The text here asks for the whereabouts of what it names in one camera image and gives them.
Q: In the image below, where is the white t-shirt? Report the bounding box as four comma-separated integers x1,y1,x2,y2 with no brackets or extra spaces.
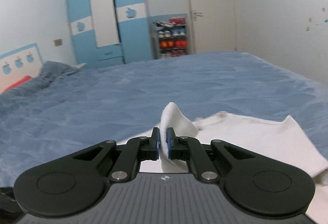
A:
120,102,328,186

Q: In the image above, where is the blue bedspread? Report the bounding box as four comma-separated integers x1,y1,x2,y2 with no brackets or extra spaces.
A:
1,52,327,187

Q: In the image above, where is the blue white headboard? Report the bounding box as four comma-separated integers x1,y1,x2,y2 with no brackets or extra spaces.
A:
1,43,43,93

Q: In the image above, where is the shoe rack with shoes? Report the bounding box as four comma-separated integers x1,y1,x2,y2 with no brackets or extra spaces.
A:
152,16,192,59

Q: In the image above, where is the white door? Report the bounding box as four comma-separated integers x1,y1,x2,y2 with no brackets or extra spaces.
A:
189,0,236,53

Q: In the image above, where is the blue and white wardrobe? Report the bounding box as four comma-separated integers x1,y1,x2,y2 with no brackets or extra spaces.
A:
67,0,153,69

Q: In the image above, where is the brown wall switch plate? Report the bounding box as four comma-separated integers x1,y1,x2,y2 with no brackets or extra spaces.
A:
53,39,63,47

